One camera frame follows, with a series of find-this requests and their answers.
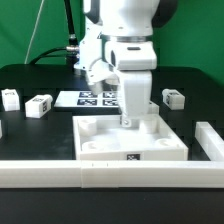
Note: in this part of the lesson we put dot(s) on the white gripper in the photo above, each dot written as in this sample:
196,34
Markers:
132,63

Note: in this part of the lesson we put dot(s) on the white square tabletop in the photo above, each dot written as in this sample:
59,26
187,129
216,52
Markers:
104,138

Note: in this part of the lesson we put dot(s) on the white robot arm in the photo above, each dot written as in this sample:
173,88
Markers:
117,21

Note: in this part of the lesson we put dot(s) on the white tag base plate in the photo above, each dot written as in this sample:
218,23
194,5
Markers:
86,100

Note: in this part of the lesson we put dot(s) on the white fence wall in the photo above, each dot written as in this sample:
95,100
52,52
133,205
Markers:
111,174

